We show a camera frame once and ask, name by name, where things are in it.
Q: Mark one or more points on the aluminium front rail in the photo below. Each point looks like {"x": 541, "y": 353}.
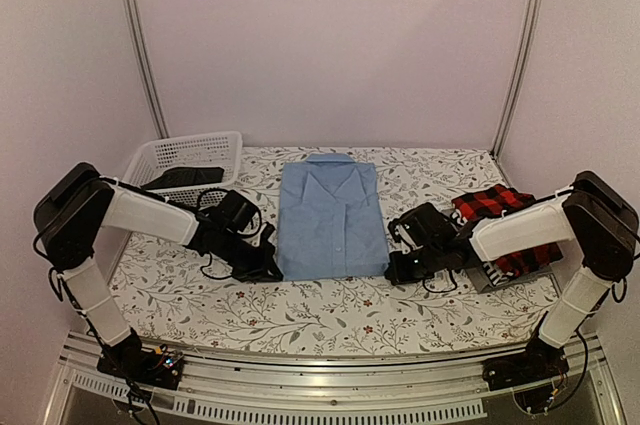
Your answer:
{"x": 228, "y": 387}

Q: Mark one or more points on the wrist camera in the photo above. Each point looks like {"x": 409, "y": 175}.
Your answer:
{"x": 397, "y": 233}
{"x": 265, "y": 235}

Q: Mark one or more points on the dark shirt in basket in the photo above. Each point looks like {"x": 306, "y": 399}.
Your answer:
{"x": 179, "y": 177}

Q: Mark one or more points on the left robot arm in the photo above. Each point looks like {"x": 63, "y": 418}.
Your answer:
{"x": 69, "y": 218}

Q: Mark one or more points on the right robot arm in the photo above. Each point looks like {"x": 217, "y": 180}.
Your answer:
{"x": 588, "y": 211}

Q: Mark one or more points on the left aluminium post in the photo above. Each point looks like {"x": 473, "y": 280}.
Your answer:
{"x": 141, "y": 54}

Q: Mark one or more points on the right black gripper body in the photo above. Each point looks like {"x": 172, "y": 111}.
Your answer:
{"x": 426, "y": 266}

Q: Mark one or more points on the aluminium post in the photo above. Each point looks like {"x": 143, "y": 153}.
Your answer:
{"x": 141, "y": 54}
{"x": 525, "y": 45}

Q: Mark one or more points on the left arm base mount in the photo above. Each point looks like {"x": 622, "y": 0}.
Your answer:
{"x": 158, "y": 367}

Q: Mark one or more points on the light blue long sleeve shirt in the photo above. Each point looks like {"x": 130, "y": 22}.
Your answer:
{"x": 330, "y": 223}

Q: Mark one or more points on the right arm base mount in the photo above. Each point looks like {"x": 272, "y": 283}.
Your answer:
{"x": 540, "y": 366}

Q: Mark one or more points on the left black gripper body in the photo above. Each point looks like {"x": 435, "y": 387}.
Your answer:
{"x": 247, "y": 265}

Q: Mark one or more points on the red black plaid shirt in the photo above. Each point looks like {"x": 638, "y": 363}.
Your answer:
{"x": 512, "y": 229}

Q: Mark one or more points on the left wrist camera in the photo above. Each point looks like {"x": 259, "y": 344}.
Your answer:
{"x": 265, "y": 235}

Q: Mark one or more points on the floral table mat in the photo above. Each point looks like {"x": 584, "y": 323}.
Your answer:
{"x": 163, "y": 294}

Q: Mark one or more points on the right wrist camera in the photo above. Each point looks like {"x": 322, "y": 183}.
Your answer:
{"x": 397, "y": 233}

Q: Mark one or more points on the white plastic basket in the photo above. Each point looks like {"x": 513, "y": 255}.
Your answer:
{"x": 210, "y": 150}

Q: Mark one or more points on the right aluminium post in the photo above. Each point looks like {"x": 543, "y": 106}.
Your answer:
{"x": 525, "y": 45}

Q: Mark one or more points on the black shirt white letters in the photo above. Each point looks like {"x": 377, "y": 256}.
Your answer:
{"x": 485, "y": 277}

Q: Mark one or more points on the grey shirt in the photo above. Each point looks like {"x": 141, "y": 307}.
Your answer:
{"x": 526, "y": 278}

